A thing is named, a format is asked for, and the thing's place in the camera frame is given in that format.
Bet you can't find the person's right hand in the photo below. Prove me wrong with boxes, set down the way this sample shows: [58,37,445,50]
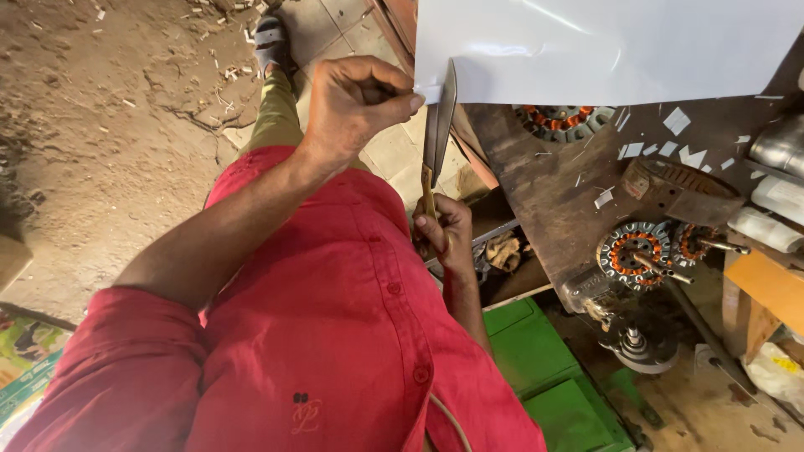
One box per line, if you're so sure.
[411,193,475,278]

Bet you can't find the person's left hand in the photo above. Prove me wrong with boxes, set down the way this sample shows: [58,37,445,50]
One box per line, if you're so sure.
[301,55,427,174]

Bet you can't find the steel scissors with brass handle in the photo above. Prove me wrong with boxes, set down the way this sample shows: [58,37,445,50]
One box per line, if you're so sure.
[418,58,459,253]

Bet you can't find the large white paper sheet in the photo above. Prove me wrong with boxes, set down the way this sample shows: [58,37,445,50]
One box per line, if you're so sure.
[412,0,804,108]

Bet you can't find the brown rag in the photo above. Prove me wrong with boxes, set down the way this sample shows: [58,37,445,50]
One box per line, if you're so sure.
[484,230,523,273]

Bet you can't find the open wooden drawer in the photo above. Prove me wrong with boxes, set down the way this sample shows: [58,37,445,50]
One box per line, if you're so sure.
[422,218,555,311]

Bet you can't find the person's olive trouser leg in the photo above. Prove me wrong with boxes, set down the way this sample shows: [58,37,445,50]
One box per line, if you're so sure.
[235,68,371,172]

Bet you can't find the person's grey sandal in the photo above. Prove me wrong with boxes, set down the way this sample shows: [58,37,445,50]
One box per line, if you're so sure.
[253,15,291,77]

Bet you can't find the flat copper wound motor stator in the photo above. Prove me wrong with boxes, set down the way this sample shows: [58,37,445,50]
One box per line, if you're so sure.
[512,104,617,144]

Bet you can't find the person's red shirt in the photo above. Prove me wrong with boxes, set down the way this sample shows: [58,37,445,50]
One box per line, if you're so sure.
[5,146,547,452]

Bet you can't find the green metal box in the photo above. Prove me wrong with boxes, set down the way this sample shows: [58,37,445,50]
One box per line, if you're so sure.
[482,298,637,452]

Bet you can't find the large stator with steel shaft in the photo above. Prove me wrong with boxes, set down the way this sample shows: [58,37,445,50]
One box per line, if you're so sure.
[595,220,696,293]

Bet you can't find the grey motor hub with bearing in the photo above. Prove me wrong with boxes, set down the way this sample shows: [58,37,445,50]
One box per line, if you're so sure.
[598,314,680,375]

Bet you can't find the rusty brown metal tool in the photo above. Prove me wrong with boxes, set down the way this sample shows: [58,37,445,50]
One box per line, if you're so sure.
[621,156,746,228]

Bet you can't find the scattered white paper scraps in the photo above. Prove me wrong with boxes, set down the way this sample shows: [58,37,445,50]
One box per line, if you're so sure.
[570,94,786,211]

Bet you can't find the small stator with steel shaft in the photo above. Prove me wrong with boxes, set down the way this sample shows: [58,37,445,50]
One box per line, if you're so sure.
[671,222,752,266]

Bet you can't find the long dark metal rod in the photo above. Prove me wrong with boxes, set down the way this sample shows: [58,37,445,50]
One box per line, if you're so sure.
[663,277,760,395]

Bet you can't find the white paper roll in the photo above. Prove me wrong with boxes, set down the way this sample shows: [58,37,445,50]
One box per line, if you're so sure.
[750,175,804,227]
[727,206,804,254]

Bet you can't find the orange wooden block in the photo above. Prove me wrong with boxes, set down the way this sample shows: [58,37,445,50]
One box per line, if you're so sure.
[722,248,804,336]

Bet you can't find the shiny steel cylinder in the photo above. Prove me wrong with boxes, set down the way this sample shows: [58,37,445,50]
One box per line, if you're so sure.
[748,113,804,180]

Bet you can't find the white plastic bag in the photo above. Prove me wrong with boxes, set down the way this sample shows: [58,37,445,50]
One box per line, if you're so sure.
[741,342,804,416]

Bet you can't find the plain cardboard box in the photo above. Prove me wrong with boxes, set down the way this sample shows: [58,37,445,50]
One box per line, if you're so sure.
[0,235,34,293]

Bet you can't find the colourful printed carton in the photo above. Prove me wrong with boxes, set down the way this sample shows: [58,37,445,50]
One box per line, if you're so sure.
[0,313,65,430]

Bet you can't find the white cable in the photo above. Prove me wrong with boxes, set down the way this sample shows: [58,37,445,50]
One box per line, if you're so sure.
[428,393,473,452]

